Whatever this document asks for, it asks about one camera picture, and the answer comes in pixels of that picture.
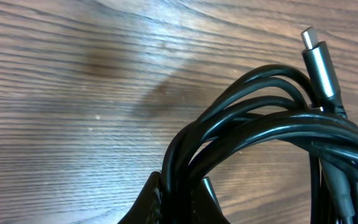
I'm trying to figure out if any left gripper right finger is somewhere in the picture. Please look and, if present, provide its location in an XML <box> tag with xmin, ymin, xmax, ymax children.
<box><xmin>191</xmin><ymin>177</ymin><xmax>229</xmax><ymax>224</ymax></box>

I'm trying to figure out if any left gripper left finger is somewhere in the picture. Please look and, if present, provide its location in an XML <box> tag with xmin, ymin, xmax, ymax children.
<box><xmin>118</xmin><ymin>171</ymin><xmax>165</xmax><ymax>224</ymax></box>

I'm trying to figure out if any thick black USB cable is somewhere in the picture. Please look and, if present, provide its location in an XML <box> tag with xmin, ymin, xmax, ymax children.
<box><xmin>160</xmin><ymin>63</ymin><xmax>358</xmax><ymax>224</ymax></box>

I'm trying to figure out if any thin black USB cable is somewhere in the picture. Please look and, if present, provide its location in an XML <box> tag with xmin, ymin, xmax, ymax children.
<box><xmin>300</xmin><ymin>26</ymin><xmax>358</xmax><ymax>224</ymax></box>

